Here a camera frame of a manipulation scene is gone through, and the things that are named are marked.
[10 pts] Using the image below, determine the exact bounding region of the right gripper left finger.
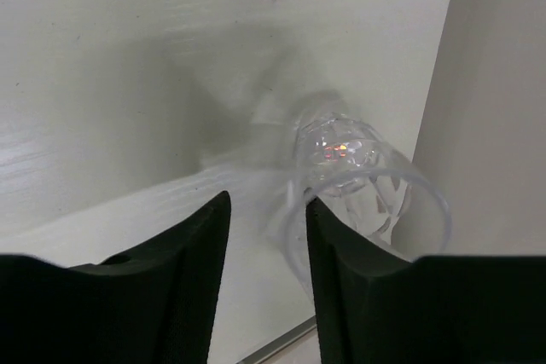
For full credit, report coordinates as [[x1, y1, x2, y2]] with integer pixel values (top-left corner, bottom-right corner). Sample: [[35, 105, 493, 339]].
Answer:
[[1, 192, 231, 363]]

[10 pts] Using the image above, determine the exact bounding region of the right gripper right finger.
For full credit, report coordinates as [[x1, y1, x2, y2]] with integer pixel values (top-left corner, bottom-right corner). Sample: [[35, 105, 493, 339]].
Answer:
[[305, 199, 545, 363]]

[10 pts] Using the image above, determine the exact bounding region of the clear plastic cup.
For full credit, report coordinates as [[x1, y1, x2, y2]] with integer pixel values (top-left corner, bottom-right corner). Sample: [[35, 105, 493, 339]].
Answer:
[[280, 90, 453, 296]]

